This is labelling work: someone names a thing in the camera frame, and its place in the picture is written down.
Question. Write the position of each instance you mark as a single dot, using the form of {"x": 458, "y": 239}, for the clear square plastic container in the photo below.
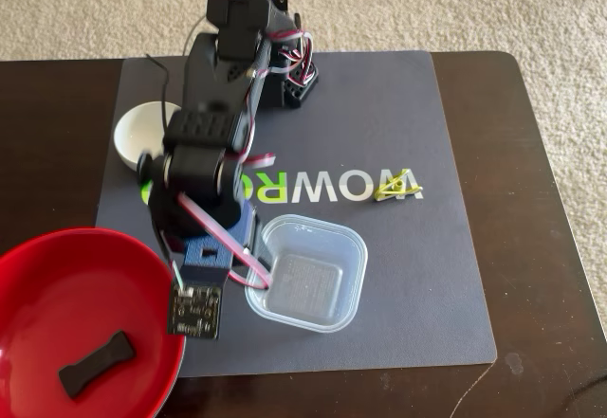
{"x": 313, "y": 285}

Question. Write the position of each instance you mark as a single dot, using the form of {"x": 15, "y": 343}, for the black bow-tie shaped block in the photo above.
{"x": 97, "y": 365}

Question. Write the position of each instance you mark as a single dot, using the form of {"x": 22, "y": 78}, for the small white bowl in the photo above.
{"x": 137, "y": 133}

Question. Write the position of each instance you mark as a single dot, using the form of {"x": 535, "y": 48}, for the large red bowl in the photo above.
{"x": 71, "y": 295}

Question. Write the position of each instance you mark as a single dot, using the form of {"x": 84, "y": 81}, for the grey mat with WOWROBO print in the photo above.
{"x": 417, "y": 271}

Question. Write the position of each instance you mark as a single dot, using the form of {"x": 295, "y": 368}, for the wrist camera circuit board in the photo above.
{"x": 195, "y": 311}

